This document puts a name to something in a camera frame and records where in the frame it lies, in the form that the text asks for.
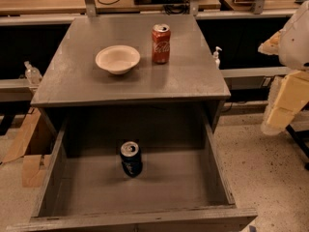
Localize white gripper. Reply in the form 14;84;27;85
258;31;309;135

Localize dark blue pepsi can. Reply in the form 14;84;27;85
120;141;143;178

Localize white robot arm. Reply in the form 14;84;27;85
258;1;309;135

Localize red coca-cola can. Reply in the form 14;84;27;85
152;24;171;64

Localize open grey top drawer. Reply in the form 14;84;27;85
8;104;257;232

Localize black chair base leg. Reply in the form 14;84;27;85
286;125;309;159

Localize white pump dispenser bottle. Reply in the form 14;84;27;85
212;46;222;69

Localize white ceramic bowl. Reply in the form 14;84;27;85
96;45;140;74

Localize clear plastic bottle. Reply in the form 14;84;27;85
24;61;42;85

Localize brown cardboard pieces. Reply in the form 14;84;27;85
2;108;53;188

